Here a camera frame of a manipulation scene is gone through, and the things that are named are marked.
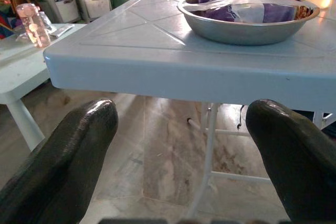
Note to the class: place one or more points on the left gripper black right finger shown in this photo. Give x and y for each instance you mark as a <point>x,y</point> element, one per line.
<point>296,161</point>

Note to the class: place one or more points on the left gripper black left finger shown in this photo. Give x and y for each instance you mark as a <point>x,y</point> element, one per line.
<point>60,166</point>

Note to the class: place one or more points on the low white plastic table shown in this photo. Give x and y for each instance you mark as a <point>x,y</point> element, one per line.
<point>21,72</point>

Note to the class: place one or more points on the white plastic folding table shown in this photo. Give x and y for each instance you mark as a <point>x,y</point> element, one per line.
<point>131,72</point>

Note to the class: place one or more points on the clear plastic wrapper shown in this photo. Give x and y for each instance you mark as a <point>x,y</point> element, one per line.
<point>61,30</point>

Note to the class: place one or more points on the pink water bottle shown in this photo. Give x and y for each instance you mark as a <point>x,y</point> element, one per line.
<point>34,27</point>

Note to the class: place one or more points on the metal bowl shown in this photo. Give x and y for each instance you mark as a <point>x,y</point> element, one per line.
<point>236,32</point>

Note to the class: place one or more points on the purple white snack packet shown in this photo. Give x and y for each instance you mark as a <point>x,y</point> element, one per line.
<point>278,12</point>

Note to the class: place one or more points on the white storage basket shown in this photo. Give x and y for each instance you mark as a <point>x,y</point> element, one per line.
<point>67,9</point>
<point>97,6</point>

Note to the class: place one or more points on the colourful clothing pile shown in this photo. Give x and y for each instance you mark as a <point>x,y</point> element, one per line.
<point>6,6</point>

